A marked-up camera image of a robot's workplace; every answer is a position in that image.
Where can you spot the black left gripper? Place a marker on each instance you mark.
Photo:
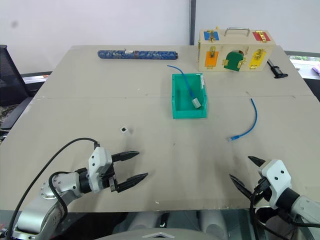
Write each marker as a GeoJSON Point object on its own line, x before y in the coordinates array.
{"type": "Point", "coordinates": [113, 183]}

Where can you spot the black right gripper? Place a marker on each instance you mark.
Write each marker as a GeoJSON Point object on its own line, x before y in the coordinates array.
{"type": "Point", "coordinates": [263, 190]}

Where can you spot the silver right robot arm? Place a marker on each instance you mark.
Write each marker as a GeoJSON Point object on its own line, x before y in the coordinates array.
{"type": "Point", "coordinates": [306, 205]}

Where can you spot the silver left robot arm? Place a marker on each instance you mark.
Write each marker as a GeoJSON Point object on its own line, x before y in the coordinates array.
{"type": "Point", "coordinates": [37, 212]}

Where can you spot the small silver metal block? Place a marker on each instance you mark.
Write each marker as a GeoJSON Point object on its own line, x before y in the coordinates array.
{"type": "Point", "coordinates": [196, 103]}

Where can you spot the small white cube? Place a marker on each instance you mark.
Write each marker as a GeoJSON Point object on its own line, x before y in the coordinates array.
{"type": "Point", "coordinates": [124, 129]}

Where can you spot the grey robot torso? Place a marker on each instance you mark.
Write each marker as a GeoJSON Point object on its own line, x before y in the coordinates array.
{"type": "Point", "coordinates": [155, 236]}

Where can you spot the green plastic bin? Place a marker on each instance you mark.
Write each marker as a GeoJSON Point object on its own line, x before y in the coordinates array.
{"type": "Point", "coordinates": [187, 113]}

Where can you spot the green arched latch door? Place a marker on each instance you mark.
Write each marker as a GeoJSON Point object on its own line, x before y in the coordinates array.
{"type": "Point", "coordinates": [233, 61]}

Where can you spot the yellow latch door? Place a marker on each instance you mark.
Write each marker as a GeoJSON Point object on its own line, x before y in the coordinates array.
{"type": "Point", "coordinates": [256, 60]}

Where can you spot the blue patterned rolled tube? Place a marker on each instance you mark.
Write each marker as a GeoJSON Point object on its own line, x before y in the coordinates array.
{"type": "Point", "coordinates": [140, 54]}

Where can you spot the orange latch door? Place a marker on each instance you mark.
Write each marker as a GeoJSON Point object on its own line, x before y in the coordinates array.
{"type": "Point", "coordinates": [212, 60]}

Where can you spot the grey side desk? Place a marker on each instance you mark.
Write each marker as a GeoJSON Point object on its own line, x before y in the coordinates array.
{"type": "Point", "coordinates": [35, 80]}

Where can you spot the wooden latch puzzle box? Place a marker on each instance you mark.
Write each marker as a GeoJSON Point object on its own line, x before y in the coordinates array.
{"type": "Point", "coordinates": [225, 47]}

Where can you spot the red latch door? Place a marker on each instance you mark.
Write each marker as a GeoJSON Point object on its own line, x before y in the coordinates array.
{"type": "Point", "coordinates": [257, 36]}

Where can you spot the blue latch door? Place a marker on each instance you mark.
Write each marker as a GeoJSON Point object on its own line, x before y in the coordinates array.
{"type": "Point", "coordinates": [207, 35]}

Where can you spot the black mesh office chair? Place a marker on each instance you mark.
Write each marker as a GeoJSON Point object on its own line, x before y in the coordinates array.
{"type": "Point", "coordinates": [8, 75]}

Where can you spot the dark vertical pole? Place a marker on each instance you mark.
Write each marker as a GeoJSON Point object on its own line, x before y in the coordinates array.
{"type": "Point", "coordinates": [192, 22]}

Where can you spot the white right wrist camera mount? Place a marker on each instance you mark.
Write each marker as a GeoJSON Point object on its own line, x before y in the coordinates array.
{"type": "Point", "coordinates": [277, 175]}

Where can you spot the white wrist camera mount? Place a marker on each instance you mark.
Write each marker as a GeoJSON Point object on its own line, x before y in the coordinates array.
{"type": "Point", "coordinates": [97, 160]}
{"type": "Point", "coordinates": [277, 175]}

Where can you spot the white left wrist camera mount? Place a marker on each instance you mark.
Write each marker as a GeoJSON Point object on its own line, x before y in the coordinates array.
{"type": "Point", "coordinates": [97, 160]}

